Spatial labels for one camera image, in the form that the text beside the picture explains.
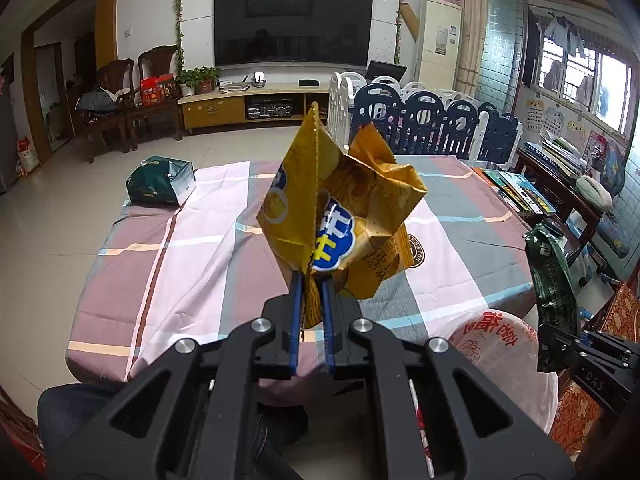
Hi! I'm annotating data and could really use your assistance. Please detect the yellow chip bag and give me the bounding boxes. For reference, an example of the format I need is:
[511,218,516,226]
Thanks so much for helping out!
[257,106,427,328]

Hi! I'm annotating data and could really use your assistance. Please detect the narrow green snack packet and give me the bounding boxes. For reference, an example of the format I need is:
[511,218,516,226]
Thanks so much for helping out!
[524,224,580,373]

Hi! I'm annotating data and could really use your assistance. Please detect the white plastic trash bag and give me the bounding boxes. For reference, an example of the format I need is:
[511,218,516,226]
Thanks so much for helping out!
[442,309,559,432]

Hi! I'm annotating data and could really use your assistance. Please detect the red floral sofa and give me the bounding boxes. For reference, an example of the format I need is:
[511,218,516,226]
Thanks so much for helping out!
[550,281,639,462]

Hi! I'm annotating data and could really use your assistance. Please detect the striped pink grey tablecloth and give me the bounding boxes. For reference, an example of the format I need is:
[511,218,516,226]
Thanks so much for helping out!
[66,156,535,382]

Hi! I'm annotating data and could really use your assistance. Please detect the dark wooden side table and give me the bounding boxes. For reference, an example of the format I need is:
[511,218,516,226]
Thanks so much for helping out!
[514,148,602,266]

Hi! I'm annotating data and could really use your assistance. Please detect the stack of books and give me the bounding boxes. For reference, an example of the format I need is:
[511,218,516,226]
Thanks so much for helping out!
[473,167,556,219]

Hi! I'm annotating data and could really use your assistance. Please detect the teal gift box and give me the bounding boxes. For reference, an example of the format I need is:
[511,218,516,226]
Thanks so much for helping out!
[126,156,196,207]

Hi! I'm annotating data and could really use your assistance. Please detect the blue white playpen fence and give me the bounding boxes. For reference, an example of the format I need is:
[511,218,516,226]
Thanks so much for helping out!
[326,72,523,169]

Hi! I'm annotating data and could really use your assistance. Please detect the wooden TV cabinet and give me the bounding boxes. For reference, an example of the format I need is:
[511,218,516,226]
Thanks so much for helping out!
[178,84,329,132]

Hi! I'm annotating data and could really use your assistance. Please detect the potted green plant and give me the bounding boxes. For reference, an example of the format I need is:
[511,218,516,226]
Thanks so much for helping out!
[178,66,219,94]

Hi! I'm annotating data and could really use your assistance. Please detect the red gift box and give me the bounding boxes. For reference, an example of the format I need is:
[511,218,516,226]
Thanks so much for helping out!
[140,74,178,106]

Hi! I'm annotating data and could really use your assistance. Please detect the dark wooden armchair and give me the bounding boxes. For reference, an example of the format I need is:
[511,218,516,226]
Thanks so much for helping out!
[75,46,186,162]

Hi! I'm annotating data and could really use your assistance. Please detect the white air conditioner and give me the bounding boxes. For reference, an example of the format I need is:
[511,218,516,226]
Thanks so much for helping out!
[413,0,462,90]

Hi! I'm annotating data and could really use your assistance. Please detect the black flat television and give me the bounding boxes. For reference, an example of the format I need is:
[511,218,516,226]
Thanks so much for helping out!
[214,0,373,66]

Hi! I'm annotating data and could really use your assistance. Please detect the beige window curtain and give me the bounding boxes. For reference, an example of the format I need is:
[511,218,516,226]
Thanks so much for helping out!
[456,0,489,96]

